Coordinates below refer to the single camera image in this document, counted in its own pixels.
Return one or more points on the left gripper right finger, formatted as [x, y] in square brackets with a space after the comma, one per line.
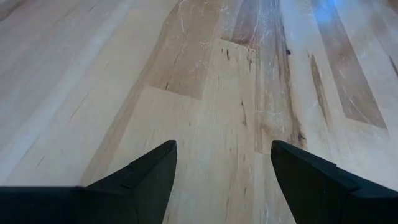
[326, 199]

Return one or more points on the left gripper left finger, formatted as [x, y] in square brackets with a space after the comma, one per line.
[93, 205]

